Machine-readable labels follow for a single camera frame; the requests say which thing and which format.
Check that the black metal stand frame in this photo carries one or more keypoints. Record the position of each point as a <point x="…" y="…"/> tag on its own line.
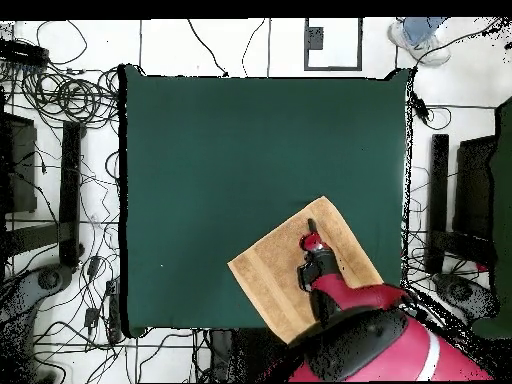
<point x="438" y="200"/>
<point x="70" y="192"/>

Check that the dark green fabric sheet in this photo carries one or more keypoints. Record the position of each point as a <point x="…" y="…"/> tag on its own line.
<point x="504" y="200"/>

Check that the black power strip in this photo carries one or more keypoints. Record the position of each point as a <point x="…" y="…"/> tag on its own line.
<point x="24" y="52"/>

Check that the gray black floor stand base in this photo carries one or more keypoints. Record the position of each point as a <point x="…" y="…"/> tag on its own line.
<point x="48" y="280"/>
<point x="460" y="290"/>

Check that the gray floor hatch frame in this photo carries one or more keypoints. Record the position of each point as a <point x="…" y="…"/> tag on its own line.
<point x="332" y="68"/>

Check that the gray square floor box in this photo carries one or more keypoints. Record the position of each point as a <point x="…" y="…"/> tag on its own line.
<point x="314" y="38"/>

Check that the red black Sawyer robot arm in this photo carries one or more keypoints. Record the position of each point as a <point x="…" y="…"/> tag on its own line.
<point x="380" y="348"/>

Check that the small black power adapter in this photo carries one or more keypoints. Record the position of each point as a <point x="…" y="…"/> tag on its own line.
<point x="94" y="266"/>
<point x="91" y="318"/>

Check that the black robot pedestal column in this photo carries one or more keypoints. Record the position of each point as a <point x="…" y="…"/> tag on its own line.
<point x="232" y="352"/>

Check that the dark green table cloth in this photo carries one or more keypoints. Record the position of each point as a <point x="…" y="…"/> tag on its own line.
<point x="200" y="160"/>

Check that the person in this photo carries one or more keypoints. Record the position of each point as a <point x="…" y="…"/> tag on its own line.
<point x="420" y="44"/>

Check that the black box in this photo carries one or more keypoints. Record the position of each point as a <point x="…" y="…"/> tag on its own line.
<point x="474" y="188"/>
<point x="20" y="164"/>

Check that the tan terry towel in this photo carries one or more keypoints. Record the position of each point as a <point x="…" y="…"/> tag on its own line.
<point x="272" y="276"/>

